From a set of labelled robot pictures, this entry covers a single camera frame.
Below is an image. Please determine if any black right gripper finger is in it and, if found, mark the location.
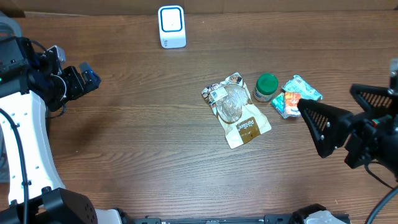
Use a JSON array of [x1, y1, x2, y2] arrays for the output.
[[349, 84, 397, 117], [297, 99, 353, 158]]

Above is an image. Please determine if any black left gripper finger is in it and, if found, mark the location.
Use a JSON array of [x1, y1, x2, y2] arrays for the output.
[[63, 66, 84, 100], [79, 62, 101, 90]]

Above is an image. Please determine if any small orange box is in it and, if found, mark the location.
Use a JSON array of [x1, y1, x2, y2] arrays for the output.
[[284, 92, 302, 117]]

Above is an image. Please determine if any teal white snack packet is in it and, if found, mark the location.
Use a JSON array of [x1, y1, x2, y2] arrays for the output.
[[282, 75, 323, 101]]

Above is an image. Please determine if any small teal tissue pack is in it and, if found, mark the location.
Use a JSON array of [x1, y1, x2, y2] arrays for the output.
[[271, 92, 289, 119]]

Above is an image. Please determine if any green lid clear jar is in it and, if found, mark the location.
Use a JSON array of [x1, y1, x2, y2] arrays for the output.
[[254, 73, 279, 102]]

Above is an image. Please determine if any beige rice pouch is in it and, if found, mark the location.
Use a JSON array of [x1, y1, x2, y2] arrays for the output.
[[201, 72, 271, 149]]

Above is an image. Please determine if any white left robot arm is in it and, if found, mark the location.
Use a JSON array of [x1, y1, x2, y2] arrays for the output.
[[1, 37, 130, 224]]

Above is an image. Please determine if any white barcode scanner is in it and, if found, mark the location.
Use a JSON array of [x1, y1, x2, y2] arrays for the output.
[[158, 5, 187, 49]]

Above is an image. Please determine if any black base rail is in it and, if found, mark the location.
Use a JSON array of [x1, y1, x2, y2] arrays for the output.
[[129, 214, 351, 224]]

